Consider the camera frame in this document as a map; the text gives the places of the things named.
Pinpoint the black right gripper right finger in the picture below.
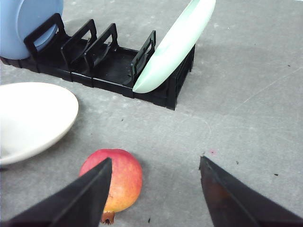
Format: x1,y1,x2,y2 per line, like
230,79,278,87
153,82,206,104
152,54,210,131
199,156,303,227

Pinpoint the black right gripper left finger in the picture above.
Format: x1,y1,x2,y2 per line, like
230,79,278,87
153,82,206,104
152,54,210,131
0,158,112,227

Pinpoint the red yellow pomegranate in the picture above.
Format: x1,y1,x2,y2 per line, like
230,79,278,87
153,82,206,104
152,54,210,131
79,148,143,224

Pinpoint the white plate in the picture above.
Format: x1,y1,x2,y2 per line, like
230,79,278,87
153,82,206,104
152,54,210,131
0,82,79,165

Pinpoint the mint green plate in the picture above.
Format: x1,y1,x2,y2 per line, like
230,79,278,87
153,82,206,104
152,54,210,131
133,0,216,93

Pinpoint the blue plate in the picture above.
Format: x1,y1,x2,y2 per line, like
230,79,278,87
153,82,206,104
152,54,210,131
0,0,64,60

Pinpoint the black dish rack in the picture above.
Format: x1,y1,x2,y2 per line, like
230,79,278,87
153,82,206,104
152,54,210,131
0,14,195,110

